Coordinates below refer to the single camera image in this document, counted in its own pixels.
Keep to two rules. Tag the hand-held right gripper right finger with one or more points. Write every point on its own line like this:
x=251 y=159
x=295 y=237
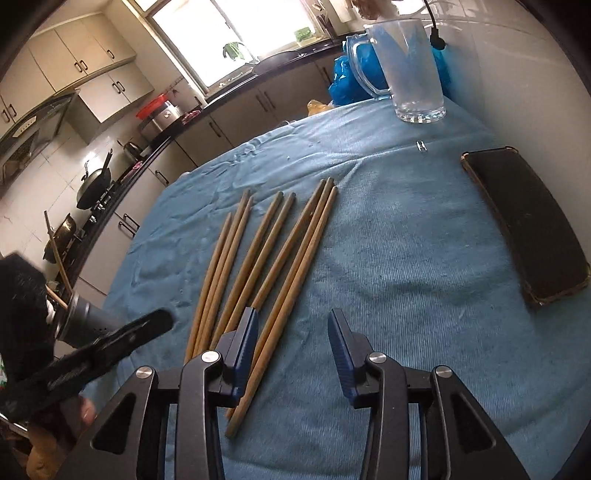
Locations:
x=340 y=346

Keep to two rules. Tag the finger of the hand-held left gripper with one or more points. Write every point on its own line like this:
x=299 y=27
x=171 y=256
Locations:
x=134 y=333

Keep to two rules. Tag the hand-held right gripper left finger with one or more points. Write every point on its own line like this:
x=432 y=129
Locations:
x=244 y=344

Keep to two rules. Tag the dark grey cylindrical holder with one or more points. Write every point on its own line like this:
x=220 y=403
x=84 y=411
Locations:
x=85 y=319

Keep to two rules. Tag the group of wooden chopsticks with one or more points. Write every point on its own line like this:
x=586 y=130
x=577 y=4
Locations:
x=272 y=263

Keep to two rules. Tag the person's left hand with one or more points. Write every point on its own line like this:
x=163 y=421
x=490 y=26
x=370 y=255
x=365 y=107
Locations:
x=87 y=410

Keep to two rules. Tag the tan wooden chopstick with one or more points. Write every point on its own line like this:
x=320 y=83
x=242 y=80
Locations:
x=57 y=297
x=59 y=258

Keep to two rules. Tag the blue table cloth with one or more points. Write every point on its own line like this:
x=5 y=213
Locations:
x=392 y=240

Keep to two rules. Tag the steel kettle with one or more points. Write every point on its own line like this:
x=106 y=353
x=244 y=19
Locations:
x=131 y=150

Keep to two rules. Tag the black kitchen countertop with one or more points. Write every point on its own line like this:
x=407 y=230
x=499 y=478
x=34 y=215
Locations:
x=154 y=148

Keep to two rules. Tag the small metal clip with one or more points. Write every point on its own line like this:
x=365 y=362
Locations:
x=420 y=145

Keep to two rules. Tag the steel pot with red lid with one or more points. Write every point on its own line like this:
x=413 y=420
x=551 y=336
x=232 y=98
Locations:
x=159 y=117

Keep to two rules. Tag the black smartphone in case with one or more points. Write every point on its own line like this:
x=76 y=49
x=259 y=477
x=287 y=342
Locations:
x=526 y=221

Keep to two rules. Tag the pink cloth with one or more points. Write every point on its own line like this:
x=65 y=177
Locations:
x=189 y=115

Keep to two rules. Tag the range hood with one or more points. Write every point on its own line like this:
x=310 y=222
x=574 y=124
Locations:
x=32 y=129

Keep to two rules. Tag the beige lower cabinets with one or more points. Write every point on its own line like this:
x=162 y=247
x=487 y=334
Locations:
x=240 y=110

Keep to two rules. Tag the beige cabinets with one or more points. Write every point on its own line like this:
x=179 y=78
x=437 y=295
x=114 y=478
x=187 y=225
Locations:
x=83 y=60
x=240 y=110

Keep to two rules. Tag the yellow plastic bag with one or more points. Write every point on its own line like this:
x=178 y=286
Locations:
x=316 y=107

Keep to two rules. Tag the blue plastic bag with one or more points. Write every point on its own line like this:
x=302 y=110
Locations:
x=351 y=78

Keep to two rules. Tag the beige upper cabinets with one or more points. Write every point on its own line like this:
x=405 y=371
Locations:
x=83 y=60

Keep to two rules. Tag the clear glass mug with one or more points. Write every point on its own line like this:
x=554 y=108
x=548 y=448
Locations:
x=408 y=69

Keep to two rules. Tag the green potted plant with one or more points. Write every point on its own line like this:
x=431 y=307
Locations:
x=233 y=50

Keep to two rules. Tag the kitchen window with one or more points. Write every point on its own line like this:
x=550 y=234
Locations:
x=231 y=32

